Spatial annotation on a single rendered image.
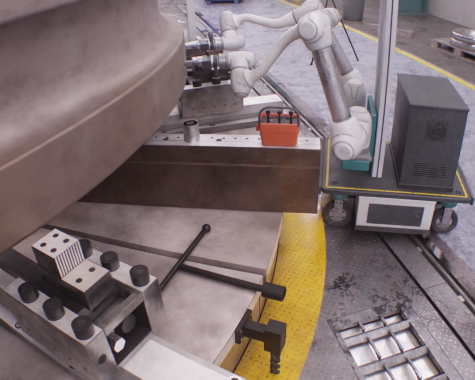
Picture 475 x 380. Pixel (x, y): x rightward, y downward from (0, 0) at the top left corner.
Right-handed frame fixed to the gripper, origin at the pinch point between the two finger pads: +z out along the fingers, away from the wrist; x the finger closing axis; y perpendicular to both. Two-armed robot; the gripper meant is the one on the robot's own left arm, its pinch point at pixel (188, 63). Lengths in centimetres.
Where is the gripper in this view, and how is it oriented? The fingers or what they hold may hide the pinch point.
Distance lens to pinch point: 260.1
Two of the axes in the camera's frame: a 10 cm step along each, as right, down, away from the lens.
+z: -10.0, 0.5, 0.0
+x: 0.3, 5.3, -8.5
